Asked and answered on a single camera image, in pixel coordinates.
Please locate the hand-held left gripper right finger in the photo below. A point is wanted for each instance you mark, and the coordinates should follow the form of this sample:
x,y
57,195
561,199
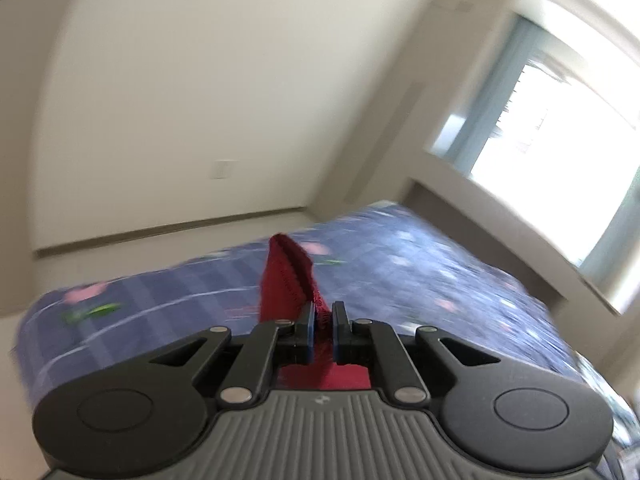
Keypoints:
x,y
336,332

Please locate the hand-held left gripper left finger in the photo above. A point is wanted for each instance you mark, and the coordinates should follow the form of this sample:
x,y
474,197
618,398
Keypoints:
x,y
311,332

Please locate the dark red knit garment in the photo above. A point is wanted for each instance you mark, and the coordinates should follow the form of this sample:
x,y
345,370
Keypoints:
x,y
287,272

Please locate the blue plaid printed blanket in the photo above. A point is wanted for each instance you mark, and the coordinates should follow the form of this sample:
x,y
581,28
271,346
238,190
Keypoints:
x,y
425,260

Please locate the beige window ledge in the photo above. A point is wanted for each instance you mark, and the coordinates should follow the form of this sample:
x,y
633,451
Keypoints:
x,y
500,210

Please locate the pale green curtain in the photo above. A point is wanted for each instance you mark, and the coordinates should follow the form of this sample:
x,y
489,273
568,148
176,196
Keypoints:
x,y
480,100
615,230

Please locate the window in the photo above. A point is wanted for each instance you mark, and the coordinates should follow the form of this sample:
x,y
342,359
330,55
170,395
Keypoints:
x,y
555,160

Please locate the white wall plate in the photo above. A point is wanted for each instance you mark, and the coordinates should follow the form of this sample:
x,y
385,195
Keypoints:
x,y
223,169

